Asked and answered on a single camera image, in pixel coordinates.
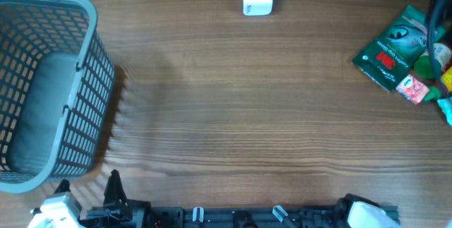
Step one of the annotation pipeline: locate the green lid jar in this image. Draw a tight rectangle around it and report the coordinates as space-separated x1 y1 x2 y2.
414 43 451 79

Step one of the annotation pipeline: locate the green 3M gloves packet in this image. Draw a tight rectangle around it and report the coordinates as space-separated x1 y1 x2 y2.
352 5 428 92

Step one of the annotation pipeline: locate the light blue tissue packet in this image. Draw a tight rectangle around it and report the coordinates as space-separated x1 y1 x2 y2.
437 97 452 126

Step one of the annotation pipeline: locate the small red white box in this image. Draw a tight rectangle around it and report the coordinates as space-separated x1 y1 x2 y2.
396 74 429 104

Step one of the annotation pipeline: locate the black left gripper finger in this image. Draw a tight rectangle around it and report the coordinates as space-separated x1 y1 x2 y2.
54 179 71 194
103 169 128 210

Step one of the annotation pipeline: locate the red chilli sauce bottle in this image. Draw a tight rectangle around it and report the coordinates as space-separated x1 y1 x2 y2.
423 66 451 102

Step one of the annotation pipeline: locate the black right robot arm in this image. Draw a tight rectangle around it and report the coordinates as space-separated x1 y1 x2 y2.
332 193 402 228

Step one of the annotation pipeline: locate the grey plastic shopping basket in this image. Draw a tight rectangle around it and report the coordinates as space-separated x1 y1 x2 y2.
1 0 115 193

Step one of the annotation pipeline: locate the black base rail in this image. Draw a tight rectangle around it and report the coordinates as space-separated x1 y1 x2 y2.
85 199 400 228

